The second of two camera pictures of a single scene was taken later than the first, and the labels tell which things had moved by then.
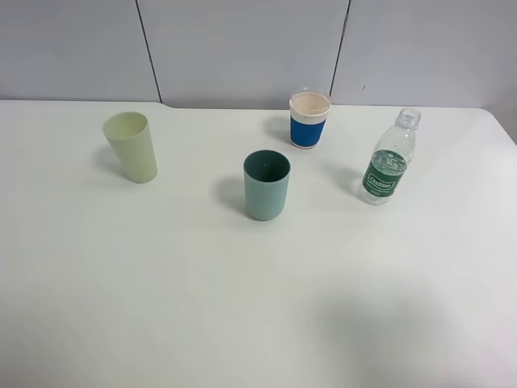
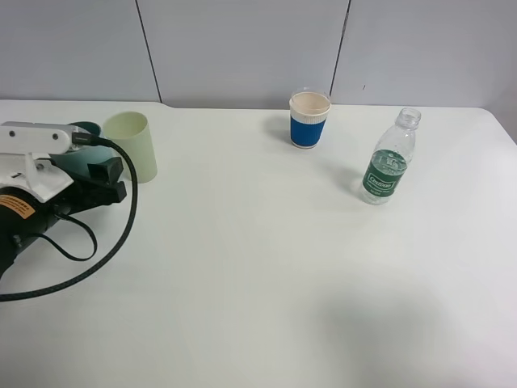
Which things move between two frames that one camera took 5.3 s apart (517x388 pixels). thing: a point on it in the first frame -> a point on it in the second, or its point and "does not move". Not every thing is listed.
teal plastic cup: (266, 175) -> (77, 161)
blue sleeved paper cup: (308, 111) does not move
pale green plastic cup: (128, 133) does not move
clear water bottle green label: (388, 162) does not move
